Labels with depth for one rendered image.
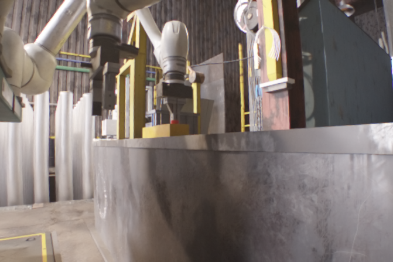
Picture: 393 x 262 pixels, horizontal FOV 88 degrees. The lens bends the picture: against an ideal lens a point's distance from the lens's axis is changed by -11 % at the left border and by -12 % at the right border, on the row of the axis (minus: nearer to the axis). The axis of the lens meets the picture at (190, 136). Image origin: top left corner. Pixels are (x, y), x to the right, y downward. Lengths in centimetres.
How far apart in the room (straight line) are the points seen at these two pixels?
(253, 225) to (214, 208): 11
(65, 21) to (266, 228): 108
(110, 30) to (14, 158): 264
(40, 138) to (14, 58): 220
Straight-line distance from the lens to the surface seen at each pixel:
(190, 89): 87
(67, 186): 315
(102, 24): 64
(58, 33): 116
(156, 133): 84
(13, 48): 98
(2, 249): 103
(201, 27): 1159
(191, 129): 179
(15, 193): 318
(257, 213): 42
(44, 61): 111
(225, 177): 47
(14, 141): 313
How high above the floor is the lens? 69
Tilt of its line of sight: 2 degrees up
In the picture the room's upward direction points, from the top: 1 degrees counter-clockwise
